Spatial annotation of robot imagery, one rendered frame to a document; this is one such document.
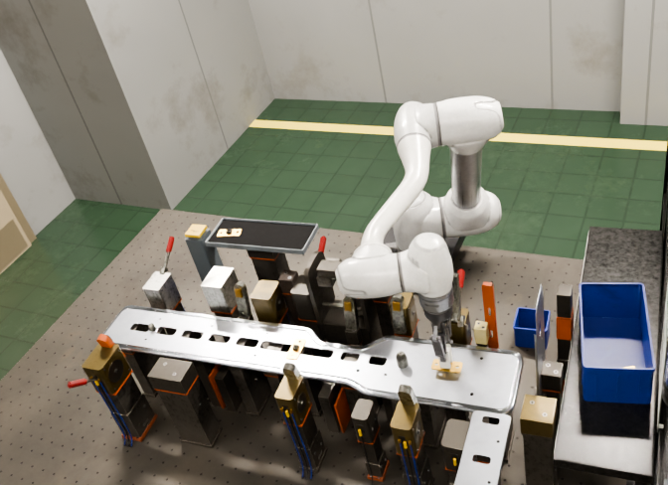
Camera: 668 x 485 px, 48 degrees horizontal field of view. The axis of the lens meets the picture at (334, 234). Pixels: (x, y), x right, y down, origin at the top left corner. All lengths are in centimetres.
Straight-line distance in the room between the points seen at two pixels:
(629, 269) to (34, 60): 374
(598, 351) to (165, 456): 139
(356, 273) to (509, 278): 111
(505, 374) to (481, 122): 72
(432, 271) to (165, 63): 337
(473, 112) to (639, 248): 67
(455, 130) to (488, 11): 285
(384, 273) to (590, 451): 65
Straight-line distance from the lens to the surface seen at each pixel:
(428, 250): 179
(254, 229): 254
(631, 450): 195
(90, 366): 245
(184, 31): 508
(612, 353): 214
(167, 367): 237
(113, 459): 267
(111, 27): 458
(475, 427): 202
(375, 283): 183
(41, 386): 307
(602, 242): 248
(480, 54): 517
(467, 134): 223
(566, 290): 206
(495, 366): 215
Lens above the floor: 261
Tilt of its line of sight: 37 degrees down
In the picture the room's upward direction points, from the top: 14 degrees counter-clockwise
